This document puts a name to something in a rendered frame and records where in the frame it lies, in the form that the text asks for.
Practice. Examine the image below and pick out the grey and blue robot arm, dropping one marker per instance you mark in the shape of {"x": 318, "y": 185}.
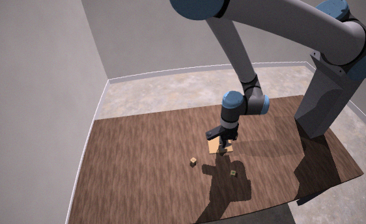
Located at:
{"x": 329, "y": 28}

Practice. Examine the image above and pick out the peach mat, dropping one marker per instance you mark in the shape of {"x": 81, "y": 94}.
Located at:
{"x": 214, "y": 146}

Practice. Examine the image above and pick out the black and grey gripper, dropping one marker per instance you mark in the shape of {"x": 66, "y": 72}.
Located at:
{"x": 231, "y": 134}

